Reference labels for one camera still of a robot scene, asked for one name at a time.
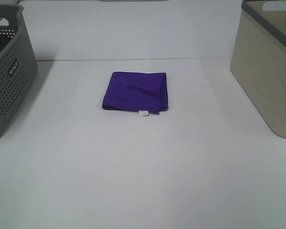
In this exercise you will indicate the purple towel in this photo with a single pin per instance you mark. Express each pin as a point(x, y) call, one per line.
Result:
point(137, 92)

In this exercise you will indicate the beige plastic basket grey rim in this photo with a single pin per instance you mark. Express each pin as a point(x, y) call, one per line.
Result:
point(259, 59)

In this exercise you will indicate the grey perforated plastic basket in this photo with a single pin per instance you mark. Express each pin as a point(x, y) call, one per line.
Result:
point(18, 65)

